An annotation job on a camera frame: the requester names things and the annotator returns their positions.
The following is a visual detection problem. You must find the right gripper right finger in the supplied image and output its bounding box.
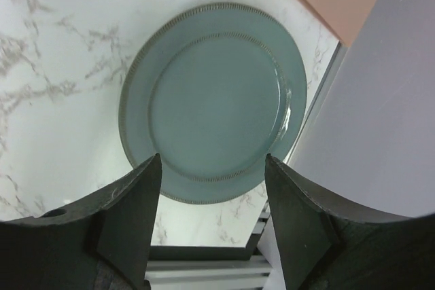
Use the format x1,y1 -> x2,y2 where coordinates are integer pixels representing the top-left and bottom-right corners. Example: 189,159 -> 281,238
265,156 -> 434,289

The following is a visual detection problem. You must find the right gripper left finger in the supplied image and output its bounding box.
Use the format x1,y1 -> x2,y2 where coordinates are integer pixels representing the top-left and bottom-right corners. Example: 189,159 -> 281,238
1,155 -> 162,289

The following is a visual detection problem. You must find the grey-green rimmed plate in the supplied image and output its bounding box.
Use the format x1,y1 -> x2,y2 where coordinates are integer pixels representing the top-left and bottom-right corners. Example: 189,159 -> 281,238
118,2 -> 307,204

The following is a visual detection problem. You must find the aluminium rail frame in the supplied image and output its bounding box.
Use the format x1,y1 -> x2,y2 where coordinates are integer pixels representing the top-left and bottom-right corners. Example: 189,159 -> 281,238
145,209 -> 272,289

